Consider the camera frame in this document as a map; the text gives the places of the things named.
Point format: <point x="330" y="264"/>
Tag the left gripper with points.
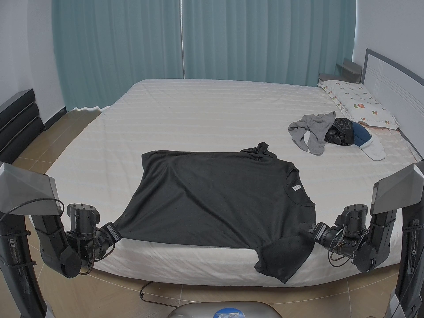
<point x="106" y="240"/>

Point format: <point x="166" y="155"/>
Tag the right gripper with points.
<point x="326" y="237"/>

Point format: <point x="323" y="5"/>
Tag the black T-shirt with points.
<point x="215" y="197"/>

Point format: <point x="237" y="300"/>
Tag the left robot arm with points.
<point x="49" y="237"/>

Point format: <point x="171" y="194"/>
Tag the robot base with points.
<point x="198" y="311"/>

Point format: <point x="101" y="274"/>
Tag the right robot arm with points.
<point x="391" y="194"/>

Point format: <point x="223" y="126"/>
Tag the bed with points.
<point x="215" y="118"/>

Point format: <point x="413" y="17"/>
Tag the white garment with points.
<point x="374" y="151"/>

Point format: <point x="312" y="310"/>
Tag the black garment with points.
<point x="339" y="133"/>

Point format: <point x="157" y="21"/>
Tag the grey garment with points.
<point x="314" y="128"/>

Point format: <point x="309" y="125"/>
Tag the white printed pillow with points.
<point x="357" y="104"/>

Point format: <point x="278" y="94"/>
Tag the grey bedside table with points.
<point x="347" y="70"/>

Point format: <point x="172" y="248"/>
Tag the blue-green curtain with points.
<point x="265" y="28"/>
<point x="116" y="45"/>

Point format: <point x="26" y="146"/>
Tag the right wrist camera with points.
<point x="340" y="220"/>

